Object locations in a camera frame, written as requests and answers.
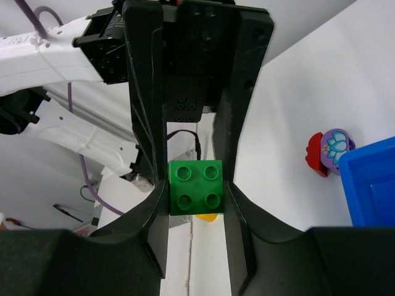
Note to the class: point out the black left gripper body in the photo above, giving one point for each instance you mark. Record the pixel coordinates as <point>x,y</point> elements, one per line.
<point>197,38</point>

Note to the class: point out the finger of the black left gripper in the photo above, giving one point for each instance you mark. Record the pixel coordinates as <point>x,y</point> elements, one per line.
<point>143,24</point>
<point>249,45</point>

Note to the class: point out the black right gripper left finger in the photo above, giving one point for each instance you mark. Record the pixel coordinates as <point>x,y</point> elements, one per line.
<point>126,257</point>

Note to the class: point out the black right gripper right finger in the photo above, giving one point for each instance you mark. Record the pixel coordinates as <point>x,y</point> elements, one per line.
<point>269,257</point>

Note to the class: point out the red lego with purple flower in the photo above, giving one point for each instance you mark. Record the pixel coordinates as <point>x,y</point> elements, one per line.
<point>325,149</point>

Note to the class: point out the blue divided plastic bin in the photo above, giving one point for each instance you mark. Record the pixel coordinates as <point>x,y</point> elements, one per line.
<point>367,175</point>

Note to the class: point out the green square lego brick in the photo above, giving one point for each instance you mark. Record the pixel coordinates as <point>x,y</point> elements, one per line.
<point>196,187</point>

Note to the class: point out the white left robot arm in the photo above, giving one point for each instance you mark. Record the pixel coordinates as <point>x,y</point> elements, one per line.
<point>107,85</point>

